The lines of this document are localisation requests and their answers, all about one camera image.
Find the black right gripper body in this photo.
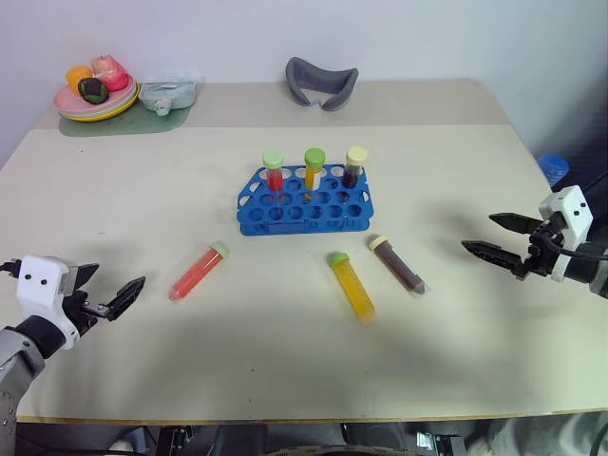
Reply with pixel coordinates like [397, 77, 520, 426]
[516, 213, 567, 281]

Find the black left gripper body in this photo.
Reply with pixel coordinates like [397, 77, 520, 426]
[62, 289, 110, 340]

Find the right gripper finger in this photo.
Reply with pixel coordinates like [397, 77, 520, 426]
[461, 239, 522, 278]
[488, 212, 543, 235]

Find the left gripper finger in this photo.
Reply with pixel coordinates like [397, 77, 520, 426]
[105, 275, 146, 323]
[76, 261, 100, 293]

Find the red tube light-green cap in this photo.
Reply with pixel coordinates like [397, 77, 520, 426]
[168, 240, 232, 302]
[261, 148, 286, 204]

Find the dark brown tube cream cap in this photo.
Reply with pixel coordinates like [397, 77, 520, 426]
[342, 145, 371, 189]
[368, 234, 427, 298]

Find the yellow tube green cap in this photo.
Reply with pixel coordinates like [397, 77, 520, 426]
[303, 147, 327, 191]
[328, 252, 378, 324]

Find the blue test tube rack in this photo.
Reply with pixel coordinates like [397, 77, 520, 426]
[235, 163, 376, 237]

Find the blue bottle cap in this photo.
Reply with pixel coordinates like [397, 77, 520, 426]
[537, 153, 570, 187]

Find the green table mat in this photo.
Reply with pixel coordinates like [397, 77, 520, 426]
[58, 100, 190, 139]

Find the yellow plate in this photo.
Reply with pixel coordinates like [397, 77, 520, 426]
[60, 89, 143, 124]

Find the light green plate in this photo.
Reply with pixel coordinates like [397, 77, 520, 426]
[56, 84, 143, 120]

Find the pink plate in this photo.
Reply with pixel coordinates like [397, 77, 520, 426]
[52, 75, 140, 113]

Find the dark brown green toy food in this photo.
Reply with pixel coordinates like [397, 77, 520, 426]
[77, 78, 109, 104]

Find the orange toy fruit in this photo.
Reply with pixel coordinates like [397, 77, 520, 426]
[65, 65, 94, 88]

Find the pale green plastic pouch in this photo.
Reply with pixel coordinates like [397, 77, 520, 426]
[139, 75, 199, 118]

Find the pink toy food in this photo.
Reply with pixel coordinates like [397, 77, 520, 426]
[89, 54, 130, 93]

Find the grey padded eye mask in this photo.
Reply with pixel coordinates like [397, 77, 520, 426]
[285, 56, 360, 113]

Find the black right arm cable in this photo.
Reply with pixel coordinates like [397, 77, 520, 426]
[544, 234, 608, 260]

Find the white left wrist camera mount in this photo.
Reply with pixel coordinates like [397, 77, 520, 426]
[14, 254, 80, 352]

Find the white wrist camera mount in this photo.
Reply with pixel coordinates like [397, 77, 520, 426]
[538, 184, 596, 284]
[14, 254, 80, 352]

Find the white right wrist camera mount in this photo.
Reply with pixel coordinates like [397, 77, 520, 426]
[538, 184, 596, 284]

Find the black metal bracket under table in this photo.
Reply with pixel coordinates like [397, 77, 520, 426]
[411, 429, 467, 456]

